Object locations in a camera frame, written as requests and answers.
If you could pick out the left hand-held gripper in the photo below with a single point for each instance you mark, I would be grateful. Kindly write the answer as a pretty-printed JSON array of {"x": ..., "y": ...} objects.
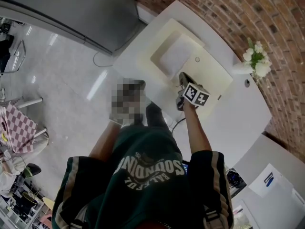
[{"x": 128, "y": 101}]

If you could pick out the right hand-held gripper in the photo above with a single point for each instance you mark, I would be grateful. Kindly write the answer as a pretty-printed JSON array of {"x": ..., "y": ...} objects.
[{"x": 196, "y": 95}]

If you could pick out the person's left forearm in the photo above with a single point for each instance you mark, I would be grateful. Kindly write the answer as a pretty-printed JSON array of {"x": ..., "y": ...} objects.
[{"x": 102, "y": 143}]

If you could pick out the person's right forearm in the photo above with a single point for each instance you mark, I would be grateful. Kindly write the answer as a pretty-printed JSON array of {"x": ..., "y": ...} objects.
[{"x": 197, "y": 130}]

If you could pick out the beige desk mat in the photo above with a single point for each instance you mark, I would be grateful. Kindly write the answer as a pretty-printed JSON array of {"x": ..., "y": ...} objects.
[{"x": 209, "y": 80}]

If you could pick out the person's dark trouser leg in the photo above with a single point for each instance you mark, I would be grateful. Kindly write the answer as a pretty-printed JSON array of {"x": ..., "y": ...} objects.
[{"x": 156, "y": 116}]

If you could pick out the cream tray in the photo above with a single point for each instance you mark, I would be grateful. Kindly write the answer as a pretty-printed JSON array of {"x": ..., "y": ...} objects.
[{"x": 164, "y": 39}]

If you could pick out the small black round fitting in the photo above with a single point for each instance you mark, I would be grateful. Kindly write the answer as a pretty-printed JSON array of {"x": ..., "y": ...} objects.
[{"x": 247, "y": 82}]

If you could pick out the white flower bouquet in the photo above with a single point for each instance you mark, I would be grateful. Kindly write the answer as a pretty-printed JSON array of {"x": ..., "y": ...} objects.
[{"x": 258, "y": 58}]

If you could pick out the green printed shirt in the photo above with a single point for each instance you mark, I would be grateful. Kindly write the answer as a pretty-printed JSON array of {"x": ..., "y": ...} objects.
[{"x": 143, "y": 187}]

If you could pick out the white table leg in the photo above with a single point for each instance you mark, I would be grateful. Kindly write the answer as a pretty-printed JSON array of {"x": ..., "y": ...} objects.
[{"x": 29, "y": 102}]

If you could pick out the grey refrigerator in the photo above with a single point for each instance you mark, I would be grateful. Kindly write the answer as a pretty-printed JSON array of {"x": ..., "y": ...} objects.
[{"x": 71, "y": 11}]

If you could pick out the pink checked tablecloth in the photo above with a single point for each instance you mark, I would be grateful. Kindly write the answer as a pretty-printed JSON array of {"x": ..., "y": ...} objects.
[{"x": 19, "y": 128}]

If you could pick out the black electronic device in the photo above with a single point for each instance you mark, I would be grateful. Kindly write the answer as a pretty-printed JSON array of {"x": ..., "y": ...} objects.
[{"x": 236, "y": 180}]

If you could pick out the white paper with blue label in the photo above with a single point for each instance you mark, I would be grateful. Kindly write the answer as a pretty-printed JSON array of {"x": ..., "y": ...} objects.
[{"x": 269, "y": 182}]

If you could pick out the metal frame chair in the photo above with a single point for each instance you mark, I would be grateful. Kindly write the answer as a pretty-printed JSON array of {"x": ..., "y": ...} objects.
[{"x": 16, "y": 56}]

